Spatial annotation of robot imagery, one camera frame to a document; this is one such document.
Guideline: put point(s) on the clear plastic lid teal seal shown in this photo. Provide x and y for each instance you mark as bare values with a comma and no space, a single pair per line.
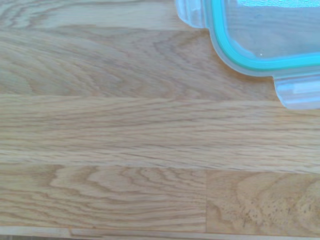
270,35

